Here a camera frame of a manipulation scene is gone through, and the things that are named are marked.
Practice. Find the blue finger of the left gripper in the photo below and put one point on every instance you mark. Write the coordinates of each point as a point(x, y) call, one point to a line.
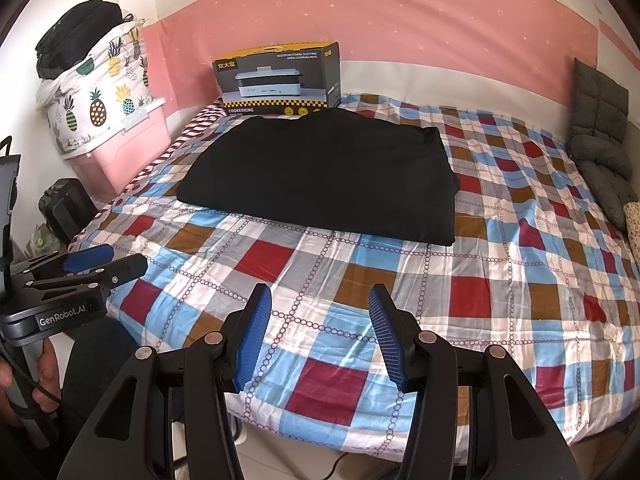
point(122, 271)
point(87, 259)

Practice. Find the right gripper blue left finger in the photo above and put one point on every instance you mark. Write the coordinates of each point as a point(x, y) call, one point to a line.
point(244, 330)

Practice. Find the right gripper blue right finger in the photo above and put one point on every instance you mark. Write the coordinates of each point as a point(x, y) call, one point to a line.
point(395, 330)

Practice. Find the black jacket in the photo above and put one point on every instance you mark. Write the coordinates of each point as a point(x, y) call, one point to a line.
point(335, 170)

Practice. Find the person's left hand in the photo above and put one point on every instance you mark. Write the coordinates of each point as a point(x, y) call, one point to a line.
point(49, 379)

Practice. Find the black bag on floor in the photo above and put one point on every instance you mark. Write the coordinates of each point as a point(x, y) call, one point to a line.
point(67, 208)

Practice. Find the pink plastic storage box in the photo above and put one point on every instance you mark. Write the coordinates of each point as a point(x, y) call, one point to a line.
point(96, 165)

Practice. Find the checkered bed sheet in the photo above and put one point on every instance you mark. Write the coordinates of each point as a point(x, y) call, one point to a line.
point(535, 268)

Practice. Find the pineapple print fabric cover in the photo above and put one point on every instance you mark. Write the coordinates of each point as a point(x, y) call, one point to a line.
point(106, 92)

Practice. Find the red white striped cloth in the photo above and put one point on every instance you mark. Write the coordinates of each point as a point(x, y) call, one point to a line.
point(163, 146)

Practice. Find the black bag on top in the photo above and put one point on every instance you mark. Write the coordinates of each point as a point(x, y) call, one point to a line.
point(74, 34)

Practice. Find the electric cooker cardboard box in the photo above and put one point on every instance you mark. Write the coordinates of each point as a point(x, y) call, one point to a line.
point(285, 79)

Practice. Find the beige patterned pillow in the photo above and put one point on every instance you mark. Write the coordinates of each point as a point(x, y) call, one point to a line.
point(632, 218)

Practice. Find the grey quilted cushion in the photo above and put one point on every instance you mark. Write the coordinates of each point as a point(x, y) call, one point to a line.
point(596, 133)

